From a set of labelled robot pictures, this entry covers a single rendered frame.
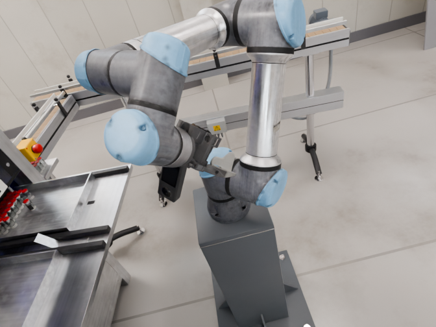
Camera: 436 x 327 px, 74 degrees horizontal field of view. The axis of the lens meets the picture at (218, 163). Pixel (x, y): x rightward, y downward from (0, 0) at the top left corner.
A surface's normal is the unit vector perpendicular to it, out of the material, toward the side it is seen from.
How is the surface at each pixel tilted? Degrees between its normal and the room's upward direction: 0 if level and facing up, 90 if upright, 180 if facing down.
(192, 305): 0
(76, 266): 0
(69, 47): 90
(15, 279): 0
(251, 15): 58
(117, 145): 43
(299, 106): 90
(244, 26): 79
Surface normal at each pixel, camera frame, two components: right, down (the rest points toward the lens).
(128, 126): -0.33, -0.05
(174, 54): 0.52, 0.11
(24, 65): 0.14, 0.64
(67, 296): -0.22, -0.72
